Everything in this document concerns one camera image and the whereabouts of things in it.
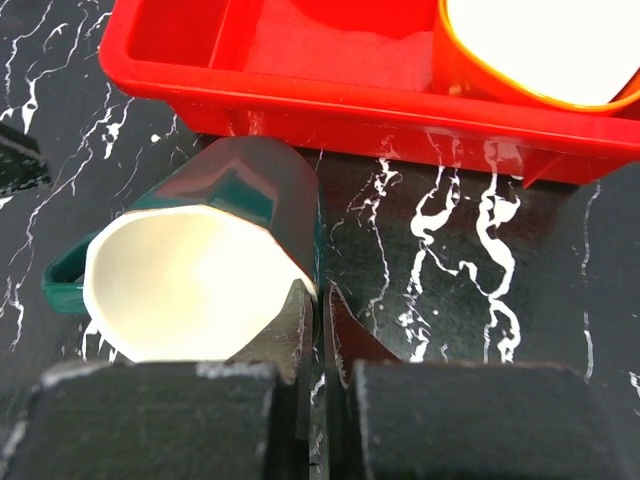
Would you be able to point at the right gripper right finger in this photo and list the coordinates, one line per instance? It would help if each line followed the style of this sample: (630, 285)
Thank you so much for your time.
(389, 419)

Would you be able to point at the red plastic bin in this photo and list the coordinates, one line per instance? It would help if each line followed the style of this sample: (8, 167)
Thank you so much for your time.
(357, 77)

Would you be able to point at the orange white square bowl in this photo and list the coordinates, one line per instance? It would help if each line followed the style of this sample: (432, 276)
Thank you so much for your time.
(475, 65)

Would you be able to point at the dark green mug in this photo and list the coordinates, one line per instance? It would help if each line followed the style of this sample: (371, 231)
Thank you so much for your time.
(199, 265)

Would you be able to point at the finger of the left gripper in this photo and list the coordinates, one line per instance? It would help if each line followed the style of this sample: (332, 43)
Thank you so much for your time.
(22, 166)

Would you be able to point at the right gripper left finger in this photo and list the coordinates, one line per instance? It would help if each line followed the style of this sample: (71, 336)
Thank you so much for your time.
(244, 418)

